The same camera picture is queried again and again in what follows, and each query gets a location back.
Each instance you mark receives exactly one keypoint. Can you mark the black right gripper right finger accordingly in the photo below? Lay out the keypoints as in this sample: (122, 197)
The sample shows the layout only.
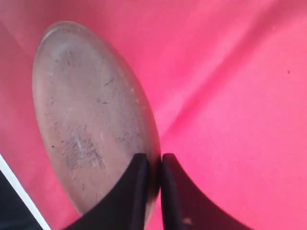
(185, 206)

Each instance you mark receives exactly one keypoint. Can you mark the brown wooden plate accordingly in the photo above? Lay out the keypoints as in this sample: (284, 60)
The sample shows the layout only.
(92, 113)

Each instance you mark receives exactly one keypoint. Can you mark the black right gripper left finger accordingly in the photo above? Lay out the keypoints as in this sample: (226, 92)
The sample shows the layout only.
(123, 208)

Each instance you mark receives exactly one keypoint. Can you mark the red scalloped table cloth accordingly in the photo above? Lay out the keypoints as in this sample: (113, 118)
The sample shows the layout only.
(227, 82)

